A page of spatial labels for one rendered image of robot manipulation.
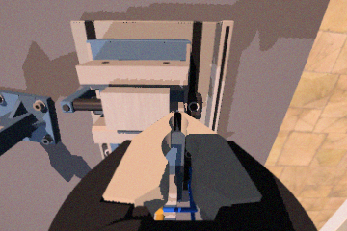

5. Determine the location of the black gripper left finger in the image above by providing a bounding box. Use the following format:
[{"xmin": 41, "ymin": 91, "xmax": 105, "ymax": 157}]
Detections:
[{"xmin": 48, "ymin": 111, "xmax": 177, "ymax": 231}]

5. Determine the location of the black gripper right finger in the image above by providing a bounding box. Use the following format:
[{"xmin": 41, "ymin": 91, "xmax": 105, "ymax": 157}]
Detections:
[{"xmin": 177, "ymin": 111, "xmax": 318, "ymax": 231}]

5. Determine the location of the tan rectangular block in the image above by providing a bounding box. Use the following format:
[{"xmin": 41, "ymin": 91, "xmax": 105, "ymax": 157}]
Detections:
[{"xmin": 100, "ymin": 87, "xmax": 170, "ymax": 131}]

